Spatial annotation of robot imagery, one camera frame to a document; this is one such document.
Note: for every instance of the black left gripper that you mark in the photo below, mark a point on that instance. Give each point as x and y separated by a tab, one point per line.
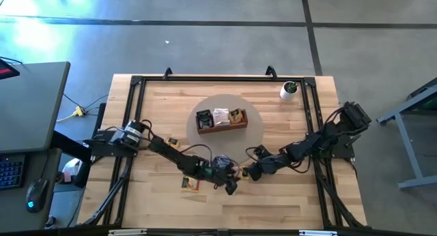
222	181

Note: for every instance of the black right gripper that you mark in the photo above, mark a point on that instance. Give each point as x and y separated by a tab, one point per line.
263	162

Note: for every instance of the dark blue blackcurrant tea packet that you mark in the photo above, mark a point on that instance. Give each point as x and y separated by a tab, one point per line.
223	165
205	119

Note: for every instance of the white orange Tazo tea packet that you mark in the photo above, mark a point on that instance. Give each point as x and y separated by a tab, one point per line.
221	116

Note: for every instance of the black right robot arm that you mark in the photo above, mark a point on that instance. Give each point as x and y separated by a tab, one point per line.
307	147

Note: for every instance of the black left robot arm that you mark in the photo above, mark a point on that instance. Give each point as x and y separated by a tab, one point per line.
174	157

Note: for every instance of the wooden tea organiser box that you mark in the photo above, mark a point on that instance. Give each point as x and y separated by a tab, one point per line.
222	128

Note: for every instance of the round grey table mat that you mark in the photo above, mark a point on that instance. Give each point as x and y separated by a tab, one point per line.
225	144

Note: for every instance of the white potted plant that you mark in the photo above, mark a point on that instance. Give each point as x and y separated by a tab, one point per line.
286	92

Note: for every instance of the white pink box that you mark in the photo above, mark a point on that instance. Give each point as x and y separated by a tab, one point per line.
70	167

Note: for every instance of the yellow power plug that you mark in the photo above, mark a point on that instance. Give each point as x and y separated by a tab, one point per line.
80	111

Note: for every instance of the black computer mouse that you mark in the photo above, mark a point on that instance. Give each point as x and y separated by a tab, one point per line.
37	195

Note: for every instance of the grey office desk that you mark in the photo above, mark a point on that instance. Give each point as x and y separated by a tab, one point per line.
30	106

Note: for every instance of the black keyboard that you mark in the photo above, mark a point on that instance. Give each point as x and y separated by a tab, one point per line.
10	171

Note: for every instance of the black device with red strip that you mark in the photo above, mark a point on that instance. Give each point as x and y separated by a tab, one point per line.
7	70

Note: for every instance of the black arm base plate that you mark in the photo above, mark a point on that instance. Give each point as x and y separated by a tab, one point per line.
346	152
102	149

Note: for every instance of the silver metal bracket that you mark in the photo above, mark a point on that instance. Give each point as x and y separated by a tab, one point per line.
317	233
126	232

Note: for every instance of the black aluminium table frame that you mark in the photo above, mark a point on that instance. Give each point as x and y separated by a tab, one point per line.
222	79

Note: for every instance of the grey metal table frame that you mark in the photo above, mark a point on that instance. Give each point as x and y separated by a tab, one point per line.
408	147

